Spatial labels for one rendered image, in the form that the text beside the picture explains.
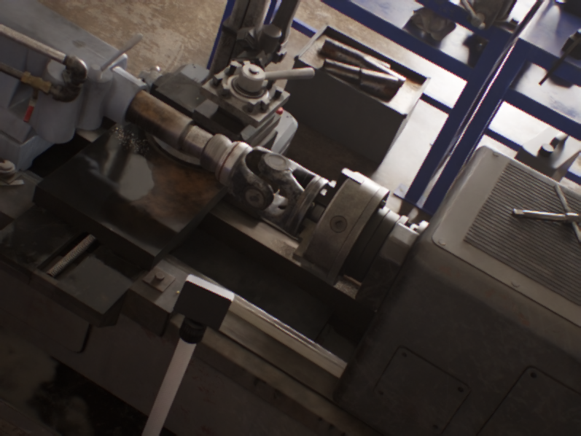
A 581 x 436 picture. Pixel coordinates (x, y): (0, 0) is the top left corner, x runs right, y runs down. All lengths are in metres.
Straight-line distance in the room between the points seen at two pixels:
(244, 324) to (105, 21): 2.55
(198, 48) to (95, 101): 2.36
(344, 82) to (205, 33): 0.81
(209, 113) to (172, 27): 2.29
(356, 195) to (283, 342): 0.40
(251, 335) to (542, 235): 0.69
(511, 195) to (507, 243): 0.16
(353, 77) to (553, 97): 0.84
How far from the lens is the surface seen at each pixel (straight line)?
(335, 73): 4.39
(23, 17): 2.50
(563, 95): 4.13
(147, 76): 2.66
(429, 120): 4.90
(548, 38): 4.01
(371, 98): 4.33
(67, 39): 2.47
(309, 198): 2.27
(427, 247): 2.00
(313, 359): 2.38
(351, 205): 2.22
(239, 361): 2.32
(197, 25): 4.88
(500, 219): 2.15
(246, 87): 2.50
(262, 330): 2.39
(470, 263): 2.01
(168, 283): 2.34
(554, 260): 2.13
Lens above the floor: 2.55
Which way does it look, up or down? 39 degrees down
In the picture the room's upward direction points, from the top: 24 degrees clockwise
